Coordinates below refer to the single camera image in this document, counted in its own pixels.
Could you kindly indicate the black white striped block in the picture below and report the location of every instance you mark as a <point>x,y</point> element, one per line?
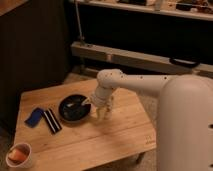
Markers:
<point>52,121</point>

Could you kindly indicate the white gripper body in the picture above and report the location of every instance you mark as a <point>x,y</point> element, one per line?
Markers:
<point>101,95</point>

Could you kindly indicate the dark cabinet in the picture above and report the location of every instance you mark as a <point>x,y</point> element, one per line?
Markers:
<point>34,53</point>

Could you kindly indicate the metal shelf rack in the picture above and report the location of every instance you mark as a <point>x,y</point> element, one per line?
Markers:
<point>141,37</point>

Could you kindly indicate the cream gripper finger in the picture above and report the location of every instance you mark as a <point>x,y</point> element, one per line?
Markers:
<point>104,112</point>
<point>86,101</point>

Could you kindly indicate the black handle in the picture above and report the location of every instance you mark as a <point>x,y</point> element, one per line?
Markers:
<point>182,63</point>

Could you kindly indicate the wooden table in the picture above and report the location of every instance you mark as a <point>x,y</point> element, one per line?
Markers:
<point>90,143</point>

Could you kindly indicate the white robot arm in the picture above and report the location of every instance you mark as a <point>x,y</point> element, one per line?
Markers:
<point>184,136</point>

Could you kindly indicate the orange object in cup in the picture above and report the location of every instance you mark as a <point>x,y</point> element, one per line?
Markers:
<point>17,156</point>

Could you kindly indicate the white cup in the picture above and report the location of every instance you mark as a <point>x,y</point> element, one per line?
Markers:
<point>26,148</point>

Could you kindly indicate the dark ceramic bowl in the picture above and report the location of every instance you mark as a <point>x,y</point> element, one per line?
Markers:
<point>71,108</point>

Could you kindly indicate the blue sponge block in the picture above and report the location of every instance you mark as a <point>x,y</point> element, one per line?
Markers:
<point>34,117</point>

